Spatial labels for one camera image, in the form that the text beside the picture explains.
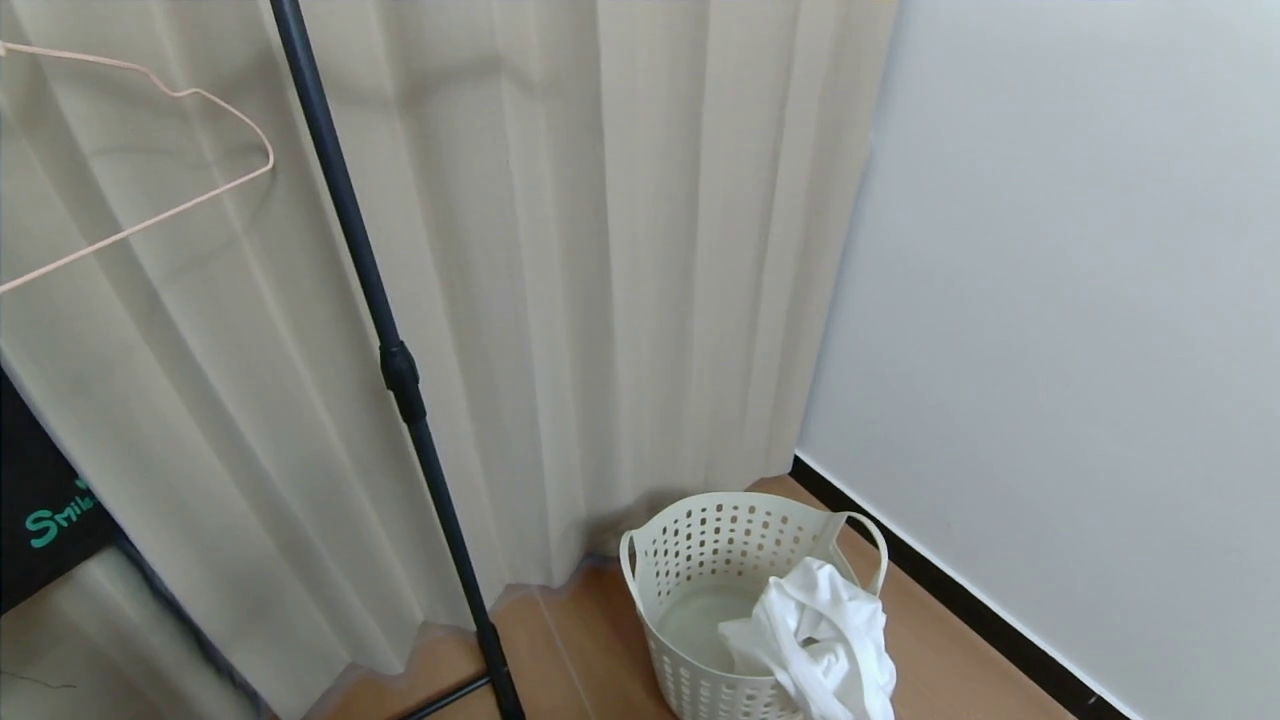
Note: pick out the white laundry basket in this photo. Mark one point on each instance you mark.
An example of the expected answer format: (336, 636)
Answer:
(700, 540)

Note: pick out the white curtain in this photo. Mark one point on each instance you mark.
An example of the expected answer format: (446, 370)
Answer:
(90, 650)
(600, 250)

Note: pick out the pink clothes hanger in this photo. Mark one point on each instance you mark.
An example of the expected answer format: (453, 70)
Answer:
(200, 205)

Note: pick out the white garment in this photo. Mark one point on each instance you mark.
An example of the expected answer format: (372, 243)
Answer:
(820, 640)

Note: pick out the black shorts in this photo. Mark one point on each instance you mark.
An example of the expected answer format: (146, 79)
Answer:
(40, 500)

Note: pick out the black clothes rack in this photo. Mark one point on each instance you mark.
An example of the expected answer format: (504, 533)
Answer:
(400, 375)

